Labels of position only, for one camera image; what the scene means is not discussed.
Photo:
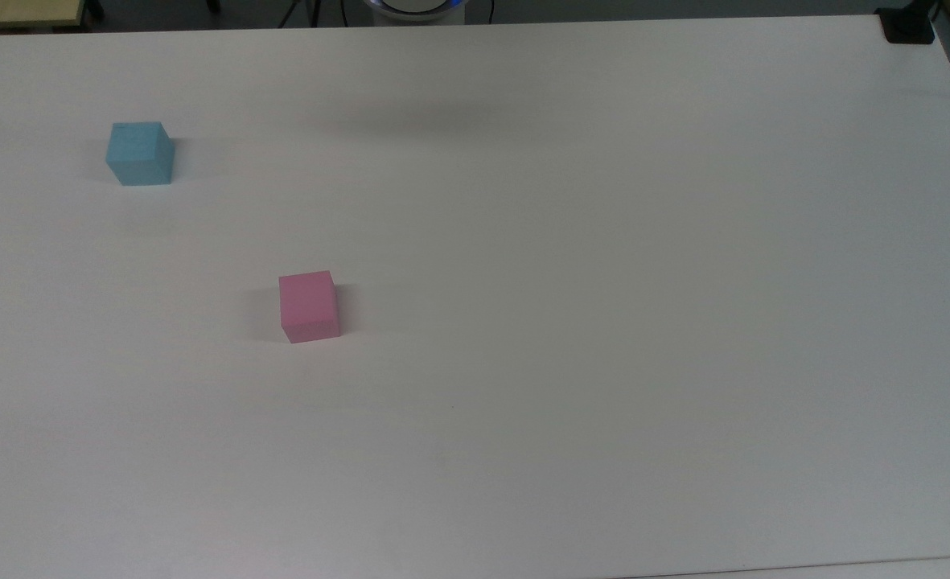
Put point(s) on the blue cube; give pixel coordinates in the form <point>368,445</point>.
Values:
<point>138,153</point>

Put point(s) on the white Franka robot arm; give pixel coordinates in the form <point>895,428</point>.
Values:
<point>418,17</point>

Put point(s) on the pink cube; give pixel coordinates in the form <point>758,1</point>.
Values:
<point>308,305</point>

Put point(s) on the black tripod legs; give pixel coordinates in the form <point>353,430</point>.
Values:
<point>302,10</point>

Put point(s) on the black table clamp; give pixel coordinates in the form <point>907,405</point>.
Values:
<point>909,30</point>

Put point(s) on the light wooden board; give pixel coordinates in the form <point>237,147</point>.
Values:
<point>16,10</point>

